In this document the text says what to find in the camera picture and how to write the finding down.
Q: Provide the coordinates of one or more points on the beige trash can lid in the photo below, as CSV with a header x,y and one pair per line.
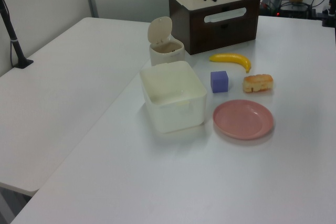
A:
x,y
160,28

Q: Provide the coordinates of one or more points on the pink plate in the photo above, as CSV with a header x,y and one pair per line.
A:
x,y
242,119

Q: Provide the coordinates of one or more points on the yellow banana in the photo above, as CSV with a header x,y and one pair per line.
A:
x,y
231,57

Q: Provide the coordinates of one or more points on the purple cube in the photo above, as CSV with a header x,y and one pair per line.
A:
x,y
219,82

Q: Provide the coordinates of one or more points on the toasted bread loaf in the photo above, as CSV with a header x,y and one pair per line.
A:
x,y
258,83

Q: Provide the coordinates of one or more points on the black camera stand pole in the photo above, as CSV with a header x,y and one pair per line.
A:
x,y
14,40

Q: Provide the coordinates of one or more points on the black clamp mount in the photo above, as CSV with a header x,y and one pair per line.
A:
x,y
326,14

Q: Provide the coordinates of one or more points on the small beige trash can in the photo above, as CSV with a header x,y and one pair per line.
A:
x,y
166,56

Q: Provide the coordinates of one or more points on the black electronics box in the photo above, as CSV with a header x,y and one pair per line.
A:
x,y
294,10

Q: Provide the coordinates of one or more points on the cream plastic bin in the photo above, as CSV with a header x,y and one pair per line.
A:
x,y
176,113

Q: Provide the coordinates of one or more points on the dark brown drawer box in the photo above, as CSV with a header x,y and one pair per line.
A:
x,y
223,35

